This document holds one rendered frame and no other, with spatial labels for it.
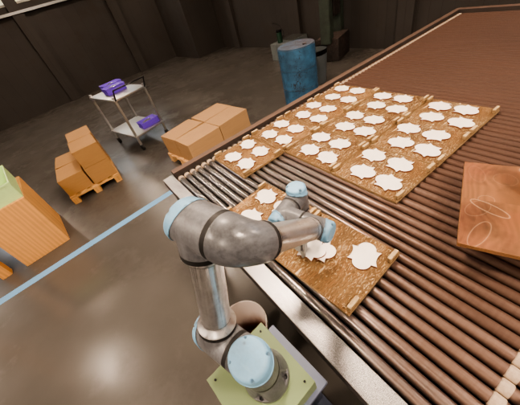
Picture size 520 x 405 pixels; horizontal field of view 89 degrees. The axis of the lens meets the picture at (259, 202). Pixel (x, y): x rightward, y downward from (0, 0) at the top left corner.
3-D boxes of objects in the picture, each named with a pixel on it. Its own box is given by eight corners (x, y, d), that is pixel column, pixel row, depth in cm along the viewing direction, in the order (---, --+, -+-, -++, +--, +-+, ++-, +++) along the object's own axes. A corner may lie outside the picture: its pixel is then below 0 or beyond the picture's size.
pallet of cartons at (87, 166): (108, 156, 483) (85, 123, 440) (128, 176, 409) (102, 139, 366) (64, 180, 452) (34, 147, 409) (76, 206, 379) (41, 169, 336)
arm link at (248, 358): (264, 402, 73) (252, 395, 64) (229, 372, 80) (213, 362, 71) (286, 361, 79) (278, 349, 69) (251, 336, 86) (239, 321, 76)
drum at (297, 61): (326, 97, 452) (323, 36, 392) (303, 112, 431) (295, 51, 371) (302, 92, 492) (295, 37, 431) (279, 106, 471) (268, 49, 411)
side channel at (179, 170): (178, 183, 200) (173, 173, 193) (175, 180, 204) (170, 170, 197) (457, 18, 333) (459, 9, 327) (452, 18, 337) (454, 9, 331)
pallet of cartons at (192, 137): (228, 123, 467) (220, 100, 440) (260, 135, 409) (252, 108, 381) (168, 158, 423) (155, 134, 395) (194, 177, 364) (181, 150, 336)
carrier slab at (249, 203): (270, 255, 123) (269, 254, 122) (223, 218, 150) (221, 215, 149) (319, 212, 136) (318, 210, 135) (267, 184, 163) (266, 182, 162)
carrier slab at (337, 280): (349, 317, 95) (349, 315, 94) (272, 257, 122) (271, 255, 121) (399, 255, 108) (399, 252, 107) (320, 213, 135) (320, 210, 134)
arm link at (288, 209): (292, 226, 83) (309, 203, 89) (264, 214, 89) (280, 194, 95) (294, 241, 88) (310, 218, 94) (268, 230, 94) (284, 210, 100)
